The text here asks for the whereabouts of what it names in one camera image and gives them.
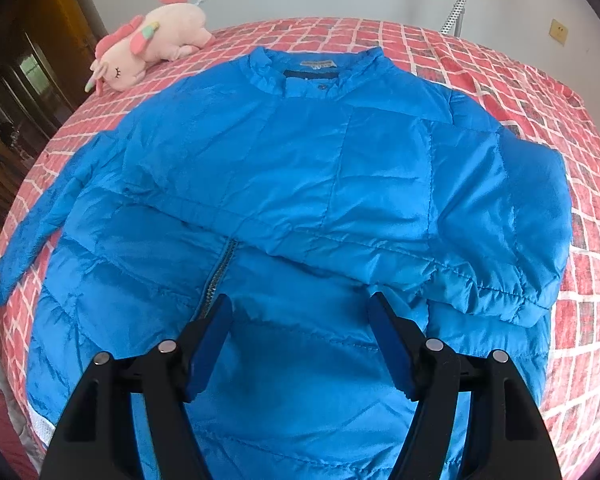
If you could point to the blue puffer jacket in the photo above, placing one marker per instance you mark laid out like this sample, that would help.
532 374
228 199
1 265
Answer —
280 220

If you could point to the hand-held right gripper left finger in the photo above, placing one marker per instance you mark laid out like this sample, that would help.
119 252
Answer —
211 344

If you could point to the yellowed wall socket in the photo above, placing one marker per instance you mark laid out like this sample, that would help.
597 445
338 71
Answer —
559 30

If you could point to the wooden cabinet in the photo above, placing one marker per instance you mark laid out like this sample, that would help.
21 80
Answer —
25 60

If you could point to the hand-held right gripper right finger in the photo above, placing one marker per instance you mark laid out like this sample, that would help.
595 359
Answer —
391 344

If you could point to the pink plush unicorn toy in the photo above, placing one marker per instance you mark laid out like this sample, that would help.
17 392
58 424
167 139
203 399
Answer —
145 45

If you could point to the red brick-pattern bed sheet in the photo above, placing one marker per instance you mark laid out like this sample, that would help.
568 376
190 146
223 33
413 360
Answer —
570 170

